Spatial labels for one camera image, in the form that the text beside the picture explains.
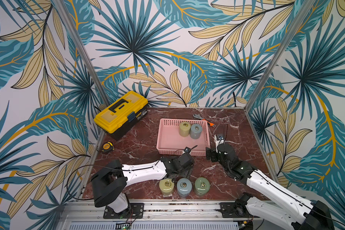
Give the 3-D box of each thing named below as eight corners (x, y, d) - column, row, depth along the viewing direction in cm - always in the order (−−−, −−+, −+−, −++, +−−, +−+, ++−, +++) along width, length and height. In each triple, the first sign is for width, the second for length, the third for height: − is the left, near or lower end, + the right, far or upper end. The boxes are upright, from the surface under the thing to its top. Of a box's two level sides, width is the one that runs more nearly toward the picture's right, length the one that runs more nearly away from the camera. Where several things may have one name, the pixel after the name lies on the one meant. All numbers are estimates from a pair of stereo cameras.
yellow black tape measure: (103, 153, 96) (101, 150, 93) (106, 144, 100) (104, 141, 97) (113, 153, 96) (111, 150, 93) (115, 144, 100) (114, 141, 97)
